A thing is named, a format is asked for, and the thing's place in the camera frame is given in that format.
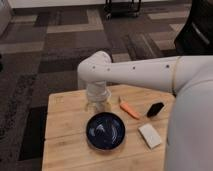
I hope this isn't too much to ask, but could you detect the black rolling cart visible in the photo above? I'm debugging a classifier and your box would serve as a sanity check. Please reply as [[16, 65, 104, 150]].
[[104, 0, 142, 19]]

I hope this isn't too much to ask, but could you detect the orange toy carrot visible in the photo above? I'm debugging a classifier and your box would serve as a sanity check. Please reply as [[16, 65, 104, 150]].
[[119, 98, 140, 119]]

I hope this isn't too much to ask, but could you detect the black oval object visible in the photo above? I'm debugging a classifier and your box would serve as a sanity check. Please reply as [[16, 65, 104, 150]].
[[147, 102, 164, 118]]

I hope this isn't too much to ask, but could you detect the dark blue ceramic bowl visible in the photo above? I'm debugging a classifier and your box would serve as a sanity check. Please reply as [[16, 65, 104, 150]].
[[86, 112, 126, 150]]

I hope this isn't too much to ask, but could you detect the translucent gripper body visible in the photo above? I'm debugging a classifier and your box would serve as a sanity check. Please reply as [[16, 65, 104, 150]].
[[85, 98, 111, 114]]

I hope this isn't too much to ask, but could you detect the white sponge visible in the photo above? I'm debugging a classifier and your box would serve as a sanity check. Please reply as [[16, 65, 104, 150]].
[[139, 124, 162, 149]]

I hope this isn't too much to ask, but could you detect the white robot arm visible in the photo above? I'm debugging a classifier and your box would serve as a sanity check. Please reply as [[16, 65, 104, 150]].
[[78, 51, 213, 171]]

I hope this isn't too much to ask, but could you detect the black office chair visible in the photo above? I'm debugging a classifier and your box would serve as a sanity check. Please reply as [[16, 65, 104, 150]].
[[174, 0, 213, 55]]

